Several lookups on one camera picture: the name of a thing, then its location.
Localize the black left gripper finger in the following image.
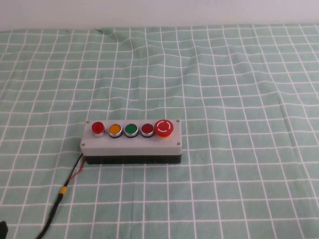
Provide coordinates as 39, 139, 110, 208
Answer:
0, 220, 9, 239

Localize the red illuminated push button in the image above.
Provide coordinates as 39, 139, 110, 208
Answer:
91, 121, 106, 138

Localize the grey black button control box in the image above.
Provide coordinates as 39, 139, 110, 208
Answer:
80, 119, 183, 165

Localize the yellow round push button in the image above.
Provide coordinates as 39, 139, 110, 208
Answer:
108, 123, 123, 139

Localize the green round push button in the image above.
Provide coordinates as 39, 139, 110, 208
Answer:
124, 123, 139, 138

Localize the dark red round push button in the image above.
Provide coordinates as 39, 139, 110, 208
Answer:
140, 123, 155, 138

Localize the red mushroom emergency stop button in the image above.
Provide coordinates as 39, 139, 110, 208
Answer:
154, 119, 174, 138

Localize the green white checked tablecloth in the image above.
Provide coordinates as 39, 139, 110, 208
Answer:
0, 23, 319, 239

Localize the black sheathed cable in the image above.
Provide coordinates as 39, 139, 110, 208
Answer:
34, 193, 64, 239

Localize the thin black wire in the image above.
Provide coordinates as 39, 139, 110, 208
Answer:
63, 153, 84, 187

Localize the thin red wire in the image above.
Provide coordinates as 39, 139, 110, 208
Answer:
66, 155, 85, 187

